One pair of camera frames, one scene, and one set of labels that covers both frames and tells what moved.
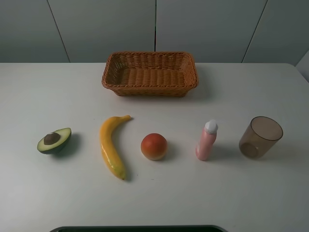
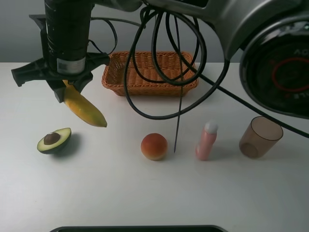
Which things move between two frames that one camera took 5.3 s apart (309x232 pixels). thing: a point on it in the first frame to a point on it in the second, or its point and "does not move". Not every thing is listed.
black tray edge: [139, 228] does not move
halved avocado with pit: [54, 141] does not move
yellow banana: [111, 157] to [83, 106]
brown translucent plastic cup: [259, 137] does not move
